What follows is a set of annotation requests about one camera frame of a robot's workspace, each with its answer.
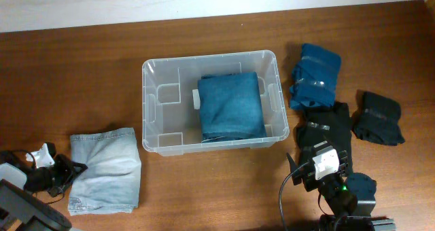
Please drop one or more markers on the light blue jeans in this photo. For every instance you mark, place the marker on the light blue jeans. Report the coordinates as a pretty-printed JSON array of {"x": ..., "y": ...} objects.
[{"x": 111, "y": 182}]

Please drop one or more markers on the small black folded garment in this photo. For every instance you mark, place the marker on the small black folded garment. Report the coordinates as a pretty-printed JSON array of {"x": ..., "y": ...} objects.
[{"x": 378, "y": 120}]

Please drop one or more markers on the teal taped garment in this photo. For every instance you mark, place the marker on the teal taped garment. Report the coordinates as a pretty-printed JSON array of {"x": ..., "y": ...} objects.
[{"x": 315, "y": 78}]

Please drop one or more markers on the dark blue jeans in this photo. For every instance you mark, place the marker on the dark blue jeans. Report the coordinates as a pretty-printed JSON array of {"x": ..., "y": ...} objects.
[{"x": 231, "y": 107}]

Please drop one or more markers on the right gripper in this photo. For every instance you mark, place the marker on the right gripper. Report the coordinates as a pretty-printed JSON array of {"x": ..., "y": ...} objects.
[{"x": 311, "y": 181}]

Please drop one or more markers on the clear plastic storage container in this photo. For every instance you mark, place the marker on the clear plastic storage container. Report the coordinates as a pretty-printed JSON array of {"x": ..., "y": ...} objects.
[{"x": 171, "y": 125}]

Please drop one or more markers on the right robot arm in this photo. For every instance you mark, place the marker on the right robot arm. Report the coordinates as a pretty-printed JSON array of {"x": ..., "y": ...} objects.
[{"x": 346, "y": 196}]

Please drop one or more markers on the white label in container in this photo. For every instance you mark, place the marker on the white label in container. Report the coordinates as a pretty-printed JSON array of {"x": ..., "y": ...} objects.
[{"x": 196, "y": 99}]

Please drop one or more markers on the large black garment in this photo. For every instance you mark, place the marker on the large black garment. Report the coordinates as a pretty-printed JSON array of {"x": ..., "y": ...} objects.
[{"x": 327, "y": 124}]

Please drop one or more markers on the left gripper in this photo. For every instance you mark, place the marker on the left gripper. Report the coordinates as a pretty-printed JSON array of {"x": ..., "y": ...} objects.
[{"x": 73, "y": 169}]

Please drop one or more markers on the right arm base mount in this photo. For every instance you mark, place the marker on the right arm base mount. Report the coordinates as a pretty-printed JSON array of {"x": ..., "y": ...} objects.
[{"x": 355, "y": 223}]

